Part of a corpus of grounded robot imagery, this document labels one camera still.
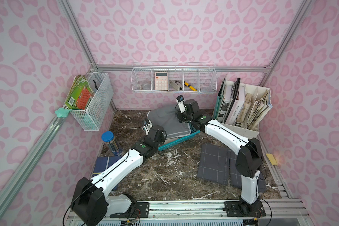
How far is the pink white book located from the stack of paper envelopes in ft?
0.28

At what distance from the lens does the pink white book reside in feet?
2.90

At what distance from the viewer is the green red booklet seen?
2.22 feet

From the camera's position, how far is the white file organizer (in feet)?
2.98

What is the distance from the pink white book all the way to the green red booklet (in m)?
0.84

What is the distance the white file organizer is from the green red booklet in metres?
0.81
